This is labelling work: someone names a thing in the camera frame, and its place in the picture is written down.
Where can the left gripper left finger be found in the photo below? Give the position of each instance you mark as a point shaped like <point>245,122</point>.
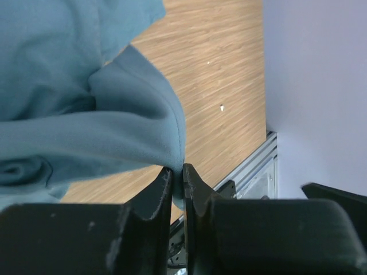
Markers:
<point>129,238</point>

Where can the blue-grey t shirt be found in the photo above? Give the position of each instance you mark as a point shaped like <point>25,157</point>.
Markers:
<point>78,101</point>

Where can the aluminium frame rail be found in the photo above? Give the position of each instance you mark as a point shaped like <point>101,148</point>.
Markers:
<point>255,177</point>

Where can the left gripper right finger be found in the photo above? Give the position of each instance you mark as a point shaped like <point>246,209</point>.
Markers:
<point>266,236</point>

